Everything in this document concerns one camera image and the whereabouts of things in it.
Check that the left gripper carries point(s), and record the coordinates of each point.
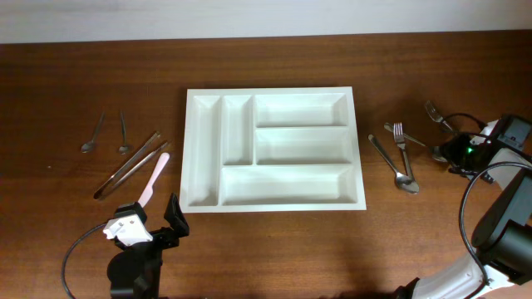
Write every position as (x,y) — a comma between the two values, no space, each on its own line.
(174,215)

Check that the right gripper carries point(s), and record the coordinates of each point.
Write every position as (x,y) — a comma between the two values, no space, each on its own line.
(450,147)

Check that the large steel spoon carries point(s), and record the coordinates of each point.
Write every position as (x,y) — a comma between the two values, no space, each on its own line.
(401,180)
(411,139)

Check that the steel fork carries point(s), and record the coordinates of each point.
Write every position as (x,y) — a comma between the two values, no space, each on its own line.
(400,141)
(436,116)

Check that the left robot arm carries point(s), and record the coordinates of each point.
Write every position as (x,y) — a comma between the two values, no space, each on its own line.
(135,271)

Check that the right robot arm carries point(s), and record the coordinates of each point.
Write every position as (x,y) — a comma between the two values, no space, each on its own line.
(499,250)

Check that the pink plastic knife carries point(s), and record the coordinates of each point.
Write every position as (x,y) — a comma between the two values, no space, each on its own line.
(148,190)

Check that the steel serrated tongs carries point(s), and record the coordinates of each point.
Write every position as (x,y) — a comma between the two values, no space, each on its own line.
(139,158)

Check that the small steel teaspoon right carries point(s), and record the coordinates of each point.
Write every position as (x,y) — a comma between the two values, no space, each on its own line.
(125,146)

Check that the small steel teaspoon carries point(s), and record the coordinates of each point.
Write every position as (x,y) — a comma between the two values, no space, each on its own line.
(125,146)
(91,144)

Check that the small steel teaspoon left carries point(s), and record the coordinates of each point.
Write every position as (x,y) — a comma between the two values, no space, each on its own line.
(91,144)

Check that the white cutlery tray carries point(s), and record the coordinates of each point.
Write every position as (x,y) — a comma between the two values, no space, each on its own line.
(271,150)

